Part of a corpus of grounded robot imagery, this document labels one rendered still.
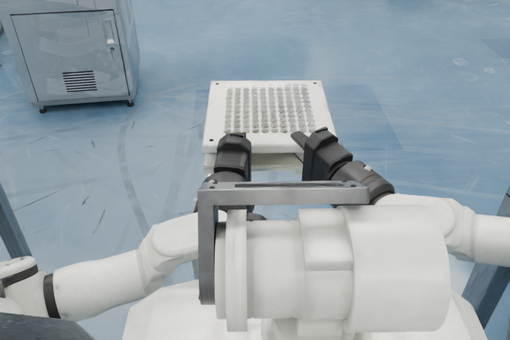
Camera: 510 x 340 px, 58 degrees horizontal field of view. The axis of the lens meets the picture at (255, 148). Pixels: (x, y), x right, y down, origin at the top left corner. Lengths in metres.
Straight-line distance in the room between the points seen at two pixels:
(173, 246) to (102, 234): 1.55
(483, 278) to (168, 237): 0.87
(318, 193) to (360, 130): 2.48
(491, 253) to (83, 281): 0.52
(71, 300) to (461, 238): 0.50
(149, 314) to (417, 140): 2.46
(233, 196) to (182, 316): 0.13
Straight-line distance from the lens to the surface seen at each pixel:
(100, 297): 0.64
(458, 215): 0.67
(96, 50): 2.78
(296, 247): 0.23
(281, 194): 0.23
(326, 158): 0.75
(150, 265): 0.62
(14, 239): 1.46
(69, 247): 2.14
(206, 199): 0.23
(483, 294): 1.30
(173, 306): 0.34
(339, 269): 0.23
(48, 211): 2.34
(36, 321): 0.40
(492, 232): 0.68
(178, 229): 0.62
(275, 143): 0.83
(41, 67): 2.88
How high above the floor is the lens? 1.49
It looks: 37 degrees down
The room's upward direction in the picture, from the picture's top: straight up
